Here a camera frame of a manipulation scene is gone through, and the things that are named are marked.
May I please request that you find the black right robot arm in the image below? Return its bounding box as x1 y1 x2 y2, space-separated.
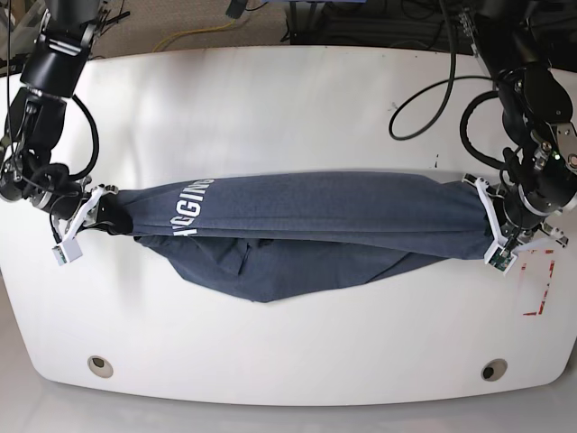
1 1 133 235

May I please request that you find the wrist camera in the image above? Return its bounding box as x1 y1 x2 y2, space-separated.
483 244 517 275
51 240 82 266

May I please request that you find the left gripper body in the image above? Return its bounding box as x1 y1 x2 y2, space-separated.
462 173 569 253

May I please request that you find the left table grommet hole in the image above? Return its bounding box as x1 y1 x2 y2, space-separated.
87 355 114 379

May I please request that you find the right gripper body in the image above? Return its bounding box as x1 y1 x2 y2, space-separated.
47 184 119 242

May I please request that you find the table grommet hole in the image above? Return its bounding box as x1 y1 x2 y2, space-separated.
481 358 508 382
87 355 114 379

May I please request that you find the yellow cable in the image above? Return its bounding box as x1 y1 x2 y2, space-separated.
152 17 238 53

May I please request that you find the red tape rectangle marking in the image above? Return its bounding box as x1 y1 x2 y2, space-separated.
517 248 556 317

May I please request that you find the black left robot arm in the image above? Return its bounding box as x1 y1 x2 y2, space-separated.
459 1 576 251

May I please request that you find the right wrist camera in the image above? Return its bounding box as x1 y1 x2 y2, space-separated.
51 240 82 266

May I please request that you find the right table grommet hole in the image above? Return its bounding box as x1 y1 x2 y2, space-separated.
481 358 508 382

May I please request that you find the dark blue T-shirt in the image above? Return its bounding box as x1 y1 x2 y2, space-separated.
117 171 492 303

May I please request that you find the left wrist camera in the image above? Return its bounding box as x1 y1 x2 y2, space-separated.
483 244 517 275

